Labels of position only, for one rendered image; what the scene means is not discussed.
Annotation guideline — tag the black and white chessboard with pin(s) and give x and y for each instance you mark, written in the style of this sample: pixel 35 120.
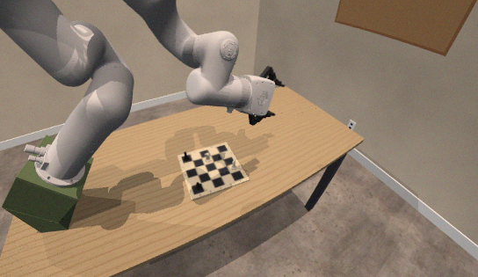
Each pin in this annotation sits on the black and white chessboard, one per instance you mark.
pixel 214 176

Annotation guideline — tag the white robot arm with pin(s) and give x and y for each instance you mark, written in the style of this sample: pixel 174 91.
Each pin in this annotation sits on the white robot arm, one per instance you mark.
pixel 70 52

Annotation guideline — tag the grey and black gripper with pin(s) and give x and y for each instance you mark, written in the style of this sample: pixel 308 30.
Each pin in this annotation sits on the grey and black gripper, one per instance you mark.
pixel 261 92

